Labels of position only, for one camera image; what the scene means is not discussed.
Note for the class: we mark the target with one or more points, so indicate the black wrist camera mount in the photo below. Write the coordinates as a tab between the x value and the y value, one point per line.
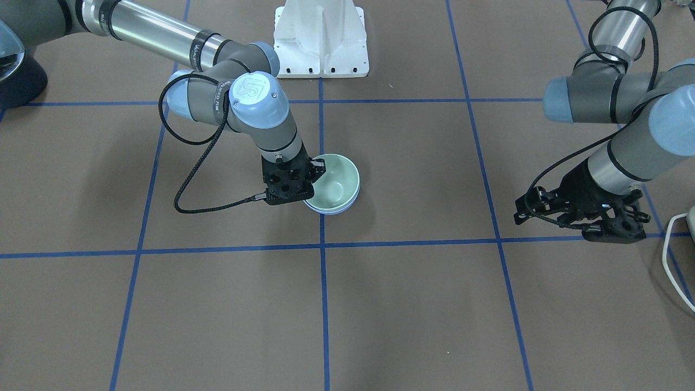
287	187
618	222

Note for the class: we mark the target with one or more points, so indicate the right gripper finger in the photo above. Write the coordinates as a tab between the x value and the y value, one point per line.
318	167

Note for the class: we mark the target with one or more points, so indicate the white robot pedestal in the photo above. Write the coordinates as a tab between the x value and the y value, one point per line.
321	39

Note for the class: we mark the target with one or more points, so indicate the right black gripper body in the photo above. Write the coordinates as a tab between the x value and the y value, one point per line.
317	168

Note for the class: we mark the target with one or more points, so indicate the dark blue saucepan with lid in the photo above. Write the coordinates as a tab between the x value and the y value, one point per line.
22	78

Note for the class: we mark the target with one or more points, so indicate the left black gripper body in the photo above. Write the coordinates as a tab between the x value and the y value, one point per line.
582	190

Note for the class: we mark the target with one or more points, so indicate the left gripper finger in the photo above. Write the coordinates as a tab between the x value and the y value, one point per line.
536	201
576	220

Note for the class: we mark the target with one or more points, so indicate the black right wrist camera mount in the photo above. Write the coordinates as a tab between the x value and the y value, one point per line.
287	187

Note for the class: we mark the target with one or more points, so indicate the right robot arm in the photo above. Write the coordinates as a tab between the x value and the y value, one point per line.
229	84

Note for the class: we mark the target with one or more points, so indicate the blue bowl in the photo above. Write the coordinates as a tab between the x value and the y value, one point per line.
332	200

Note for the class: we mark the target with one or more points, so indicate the green bowl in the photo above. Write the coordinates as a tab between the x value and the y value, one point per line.
341	172

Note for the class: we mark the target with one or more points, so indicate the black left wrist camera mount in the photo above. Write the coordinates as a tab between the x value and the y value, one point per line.
618	222

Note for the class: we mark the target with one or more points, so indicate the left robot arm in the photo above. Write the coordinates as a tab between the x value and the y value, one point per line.
616	80

